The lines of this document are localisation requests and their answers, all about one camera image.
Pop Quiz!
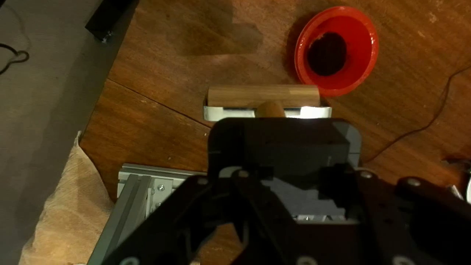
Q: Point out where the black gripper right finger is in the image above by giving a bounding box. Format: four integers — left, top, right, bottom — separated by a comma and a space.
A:
318, 166, 471, 265

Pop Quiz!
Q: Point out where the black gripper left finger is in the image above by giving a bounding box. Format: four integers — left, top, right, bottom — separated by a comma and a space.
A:
103, 169, 295, 265

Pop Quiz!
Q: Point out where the red bowl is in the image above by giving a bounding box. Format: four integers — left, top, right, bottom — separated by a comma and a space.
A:
293, 5, 380, 97

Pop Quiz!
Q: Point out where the aluminium frame camera stand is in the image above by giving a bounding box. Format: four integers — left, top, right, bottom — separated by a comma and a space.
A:
90, 116, 361, 265

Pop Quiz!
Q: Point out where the black mouse cable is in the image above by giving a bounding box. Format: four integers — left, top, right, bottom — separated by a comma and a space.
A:
363, 63, 471, 166

